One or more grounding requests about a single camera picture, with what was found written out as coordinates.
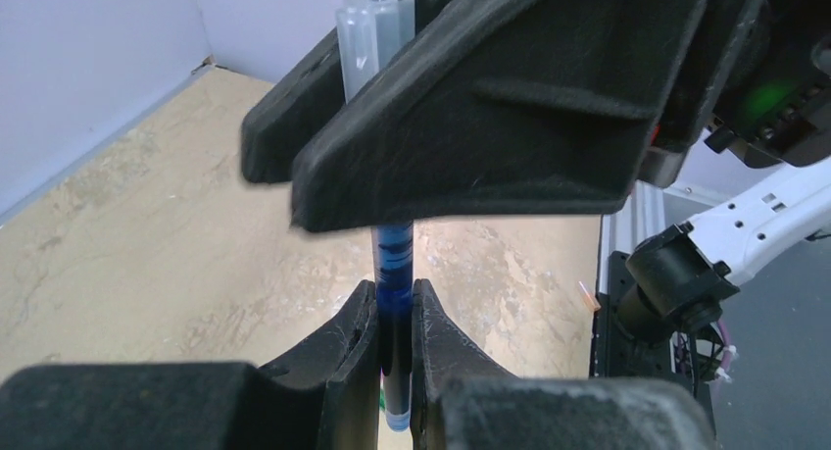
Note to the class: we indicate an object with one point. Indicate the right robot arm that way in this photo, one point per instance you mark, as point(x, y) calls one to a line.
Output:
point(682, 275)

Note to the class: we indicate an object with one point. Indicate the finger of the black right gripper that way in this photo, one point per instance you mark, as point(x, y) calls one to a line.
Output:
point(301, 104)
point(501, 107)

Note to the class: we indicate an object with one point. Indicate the clear pen cap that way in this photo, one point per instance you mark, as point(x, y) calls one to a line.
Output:
point(370, 33)

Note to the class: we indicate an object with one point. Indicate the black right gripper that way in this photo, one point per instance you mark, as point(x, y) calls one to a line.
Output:
point(752, 75)

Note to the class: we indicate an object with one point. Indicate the blue pen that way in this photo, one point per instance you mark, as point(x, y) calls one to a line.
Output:
point(394, 282)

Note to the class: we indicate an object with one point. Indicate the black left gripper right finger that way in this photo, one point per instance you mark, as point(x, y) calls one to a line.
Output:
point(462, 399)

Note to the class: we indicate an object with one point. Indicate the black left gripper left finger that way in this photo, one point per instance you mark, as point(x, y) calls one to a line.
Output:
point(323, 393)

